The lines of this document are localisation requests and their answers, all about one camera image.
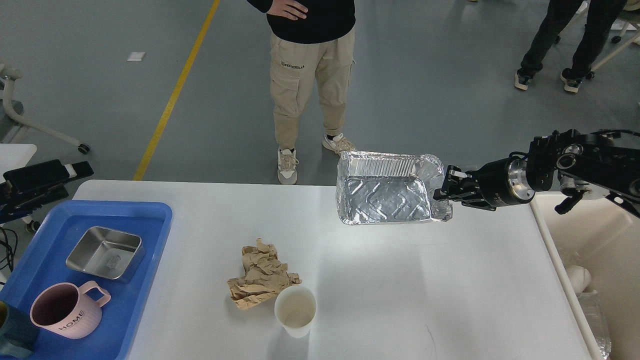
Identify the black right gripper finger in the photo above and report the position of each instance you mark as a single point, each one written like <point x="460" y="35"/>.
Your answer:
<point x="457" y="186"/>
<point x="473" y="201"/>

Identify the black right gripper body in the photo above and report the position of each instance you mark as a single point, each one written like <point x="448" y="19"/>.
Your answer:
<point x="504" y="183"/>

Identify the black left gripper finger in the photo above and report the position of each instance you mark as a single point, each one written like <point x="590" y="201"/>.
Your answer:
<point x="18" y="208"/>
<point x="43" y="176"/>

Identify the aluminium foil tray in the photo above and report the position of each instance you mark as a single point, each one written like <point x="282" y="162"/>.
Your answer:
<point x="389" y="188"/>

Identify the square steel tray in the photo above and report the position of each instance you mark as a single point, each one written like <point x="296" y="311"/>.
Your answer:
<point x="107" y="253"/>

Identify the pink ribbed mug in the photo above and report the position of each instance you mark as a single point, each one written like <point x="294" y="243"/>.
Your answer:
<point x="69" y="310"/>

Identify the white paper cup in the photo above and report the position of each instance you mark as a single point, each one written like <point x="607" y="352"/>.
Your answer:
<point x="295" y="309"/>

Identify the brown paper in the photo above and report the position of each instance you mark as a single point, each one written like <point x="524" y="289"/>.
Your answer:
<point x="265" y="276"/>

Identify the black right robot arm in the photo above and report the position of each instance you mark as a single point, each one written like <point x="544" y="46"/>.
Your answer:
<point x="581" y="162"/>

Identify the white side table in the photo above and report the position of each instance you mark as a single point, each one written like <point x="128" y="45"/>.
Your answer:
<point x="15" y="156"/>

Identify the blue plastic tray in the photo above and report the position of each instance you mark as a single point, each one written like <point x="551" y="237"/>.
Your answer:
<point x="43" y="264"/>

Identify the beige plastic bin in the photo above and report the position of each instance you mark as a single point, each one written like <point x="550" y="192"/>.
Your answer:
<point x="605" y="239"/>

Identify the clear plastic bottle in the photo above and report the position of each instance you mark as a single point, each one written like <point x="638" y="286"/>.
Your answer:
<point x="593" y="311"/>

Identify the person in beige trousers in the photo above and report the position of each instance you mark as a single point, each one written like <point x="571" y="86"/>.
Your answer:
<point x="312" y="45"/>

